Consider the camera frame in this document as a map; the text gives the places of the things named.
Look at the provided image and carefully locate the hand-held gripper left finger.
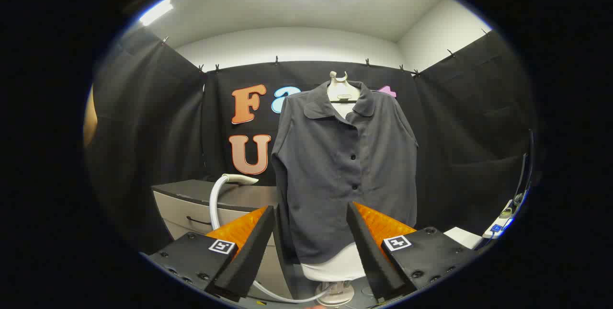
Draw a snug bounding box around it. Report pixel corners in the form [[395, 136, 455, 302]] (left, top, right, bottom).
[[148, 205, 277, 300]]

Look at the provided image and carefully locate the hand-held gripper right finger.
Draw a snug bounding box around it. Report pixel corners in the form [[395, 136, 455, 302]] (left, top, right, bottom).
[[346, 201, 480, 301]]

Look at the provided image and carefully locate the white steamer hose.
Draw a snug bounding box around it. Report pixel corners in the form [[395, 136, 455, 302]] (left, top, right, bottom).
[[251, 280, 333, 304]]

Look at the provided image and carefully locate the grey button-up shirt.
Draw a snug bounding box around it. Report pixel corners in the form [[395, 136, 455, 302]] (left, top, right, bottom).
[[271, 80, 419, 265]]

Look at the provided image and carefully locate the mannequin stand base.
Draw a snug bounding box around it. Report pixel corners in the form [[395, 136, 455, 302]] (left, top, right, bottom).
[[315, 281, 355, 307]]

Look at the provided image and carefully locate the grey drawer cabinet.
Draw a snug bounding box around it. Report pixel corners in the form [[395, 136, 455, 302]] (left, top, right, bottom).
[[152, 179, 294, 299]]

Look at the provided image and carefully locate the white power strip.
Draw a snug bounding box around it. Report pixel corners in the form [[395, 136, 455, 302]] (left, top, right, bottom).
[[483, 199, 516, 239]]

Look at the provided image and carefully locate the wooden panel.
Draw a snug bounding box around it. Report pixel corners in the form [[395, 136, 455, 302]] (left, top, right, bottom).
[[83, 86, 98, 148]]

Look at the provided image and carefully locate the small ceiling light panel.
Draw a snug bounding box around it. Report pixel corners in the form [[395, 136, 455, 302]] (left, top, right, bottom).
[[139, 0, 174, 26]]

